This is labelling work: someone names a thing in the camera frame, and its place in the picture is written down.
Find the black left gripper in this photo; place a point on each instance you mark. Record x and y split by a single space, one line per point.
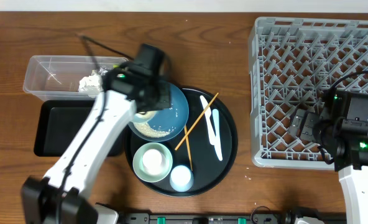
166 102

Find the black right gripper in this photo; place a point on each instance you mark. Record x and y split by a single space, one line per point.
311 119

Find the white plate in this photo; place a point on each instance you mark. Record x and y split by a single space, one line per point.
142 117

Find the blue plate with rice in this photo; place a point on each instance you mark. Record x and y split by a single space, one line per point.
167 123

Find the white napkin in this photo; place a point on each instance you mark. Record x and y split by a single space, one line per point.
91 84

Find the white cup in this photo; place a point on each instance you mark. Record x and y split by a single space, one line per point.
153 162

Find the light blue cup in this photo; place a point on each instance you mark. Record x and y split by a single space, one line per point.
181 178

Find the yellow foil wrapper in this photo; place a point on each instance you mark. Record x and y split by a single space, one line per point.
103 70

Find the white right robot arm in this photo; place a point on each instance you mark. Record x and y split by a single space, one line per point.
342 139

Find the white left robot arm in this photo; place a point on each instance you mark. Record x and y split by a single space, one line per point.
61 196

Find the grey dishwasher rack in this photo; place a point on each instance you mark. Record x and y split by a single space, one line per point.
292 61

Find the white plastic spoon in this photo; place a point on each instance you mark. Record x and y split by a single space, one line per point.
217 140

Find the green bowl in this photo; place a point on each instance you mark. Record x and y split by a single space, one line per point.
138 166

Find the round black tray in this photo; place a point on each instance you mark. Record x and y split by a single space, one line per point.
208 171

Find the clear plastic bin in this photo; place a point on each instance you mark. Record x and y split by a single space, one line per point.
57 77

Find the black rectangular tray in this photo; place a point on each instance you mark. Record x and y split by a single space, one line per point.
59 122

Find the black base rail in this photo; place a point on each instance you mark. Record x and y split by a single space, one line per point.
260 215

